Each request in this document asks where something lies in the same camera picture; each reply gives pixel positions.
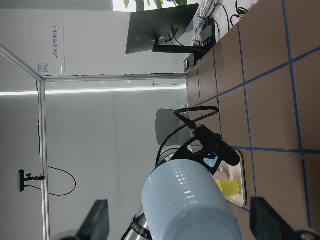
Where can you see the yellow cup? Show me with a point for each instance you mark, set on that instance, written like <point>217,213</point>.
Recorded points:
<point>228,188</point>

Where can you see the light blue cup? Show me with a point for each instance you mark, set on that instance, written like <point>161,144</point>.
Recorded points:
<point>181,201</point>

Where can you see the aluminium frame post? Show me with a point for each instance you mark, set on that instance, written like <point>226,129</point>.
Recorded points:
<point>93,138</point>

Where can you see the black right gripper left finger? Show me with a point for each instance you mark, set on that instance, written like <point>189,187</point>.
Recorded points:
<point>96,225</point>

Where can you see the pink cup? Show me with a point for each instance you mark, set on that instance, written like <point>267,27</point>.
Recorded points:
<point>220,175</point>

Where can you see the black computer monitor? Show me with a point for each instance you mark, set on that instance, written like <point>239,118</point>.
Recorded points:
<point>156,29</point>

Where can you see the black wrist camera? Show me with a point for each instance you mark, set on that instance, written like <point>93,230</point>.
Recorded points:
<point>215,144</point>

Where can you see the black webcam on frame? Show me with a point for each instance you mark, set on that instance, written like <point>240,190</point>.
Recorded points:
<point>22,178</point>

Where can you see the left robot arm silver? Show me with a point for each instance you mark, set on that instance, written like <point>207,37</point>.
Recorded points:
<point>138,228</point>

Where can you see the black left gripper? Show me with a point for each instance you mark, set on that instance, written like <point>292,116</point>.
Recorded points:
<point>183,153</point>

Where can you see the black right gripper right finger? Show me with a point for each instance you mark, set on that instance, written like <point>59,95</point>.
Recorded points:
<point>266,224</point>

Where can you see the beige serving tray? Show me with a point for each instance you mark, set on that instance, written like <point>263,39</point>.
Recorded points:
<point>234,173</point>

